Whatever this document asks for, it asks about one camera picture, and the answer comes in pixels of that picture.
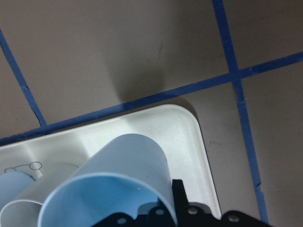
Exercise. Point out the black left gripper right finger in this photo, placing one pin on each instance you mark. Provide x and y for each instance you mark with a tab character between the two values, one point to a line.
194	214

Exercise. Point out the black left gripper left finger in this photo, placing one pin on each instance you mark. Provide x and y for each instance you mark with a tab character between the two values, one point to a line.
149	216

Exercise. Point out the cream white serving tray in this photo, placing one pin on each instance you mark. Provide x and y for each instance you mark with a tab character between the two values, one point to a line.
172	127

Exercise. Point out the grey plastic cup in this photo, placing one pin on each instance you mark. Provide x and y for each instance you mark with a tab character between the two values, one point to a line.
23	210

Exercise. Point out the light blue plastic cup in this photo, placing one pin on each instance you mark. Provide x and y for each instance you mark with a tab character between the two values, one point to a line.
127	173

